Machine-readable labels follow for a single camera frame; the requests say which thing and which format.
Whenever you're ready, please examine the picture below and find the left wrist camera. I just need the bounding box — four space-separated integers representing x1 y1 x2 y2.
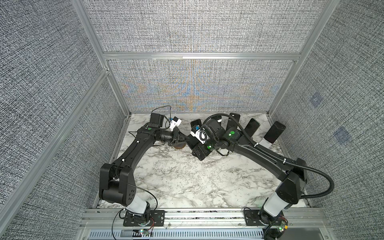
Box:
149 113 182 131

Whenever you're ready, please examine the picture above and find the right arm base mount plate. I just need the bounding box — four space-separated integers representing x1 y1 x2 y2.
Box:
243 208 288 227

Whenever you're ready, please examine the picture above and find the black phone white stripe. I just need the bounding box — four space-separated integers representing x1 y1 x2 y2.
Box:
212 115 222 124

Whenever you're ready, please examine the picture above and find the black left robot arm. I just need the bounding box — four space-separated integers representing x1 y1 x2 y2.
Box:
99 124 187 215

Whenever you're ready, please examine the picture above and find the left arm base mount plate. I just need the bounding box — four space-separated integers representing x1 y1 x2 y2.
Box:
123 210 166 228

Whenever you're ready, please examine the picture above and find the wood base phone stand left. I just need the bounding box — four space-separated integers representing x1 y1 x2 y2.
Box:
173 142 187 150

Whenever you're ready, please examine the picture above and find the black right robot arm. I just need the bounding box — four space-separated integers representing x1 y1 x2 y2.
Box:
188 114 307 219

